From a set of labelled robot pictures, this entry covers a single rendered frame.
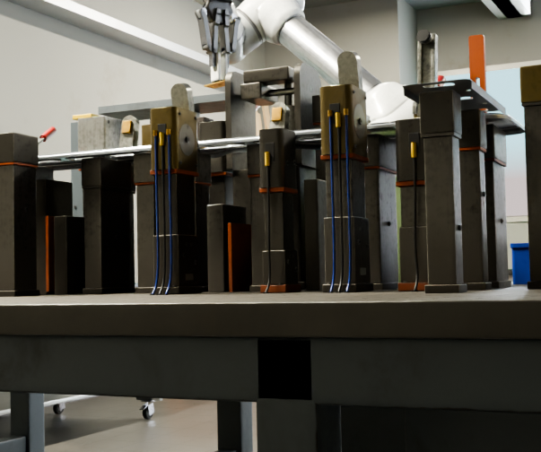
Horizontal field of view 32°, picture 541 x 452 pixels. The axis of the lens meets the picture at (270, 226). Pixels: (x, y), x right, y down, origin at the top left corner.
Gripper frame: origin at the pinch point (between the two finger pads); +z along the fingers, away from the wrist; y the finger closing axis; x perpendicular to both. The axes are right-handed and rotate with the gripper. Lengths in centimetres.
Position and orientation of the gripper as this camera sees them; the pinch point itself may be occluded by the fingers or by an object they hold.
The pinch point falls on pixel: (219, 67)
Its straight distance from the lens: 237.6
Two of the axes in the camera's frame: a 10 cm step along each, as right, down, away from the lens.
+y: -7.5, -0.2, -6.6
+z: 0.2, 10.0, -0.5
